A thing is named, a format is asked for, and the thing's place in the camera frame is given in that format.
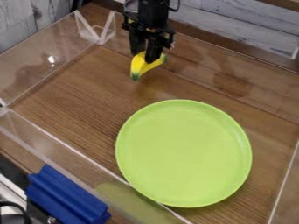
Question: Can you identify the yellow toy banana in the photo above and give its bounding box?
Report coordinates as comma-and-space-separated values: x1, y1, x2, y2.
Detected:
129, 52, 168, 81

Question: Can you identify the clear acrylic enclosure wall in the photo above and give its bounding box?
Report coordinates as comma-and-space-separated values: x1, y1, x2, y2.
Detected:
0, 107, 192, 224

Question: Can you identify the clear acrylic corner bracket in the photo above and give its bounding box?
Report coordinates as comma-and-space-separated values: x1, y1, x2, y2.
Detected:
75, 10, 116, 46

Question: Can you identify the green round plate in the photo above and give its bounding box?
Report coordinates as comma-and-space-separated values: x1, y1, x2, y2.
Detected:
116, 100, 252, 208

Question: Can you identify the blue plastic clamp block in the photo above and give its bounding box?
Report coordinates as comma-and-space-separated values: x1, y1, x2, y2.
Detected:
25, 165, 111, 224

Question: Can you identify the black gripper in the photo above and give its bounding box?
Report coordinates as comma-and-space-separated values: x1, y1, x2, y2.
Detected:
121, 0, 175, 64

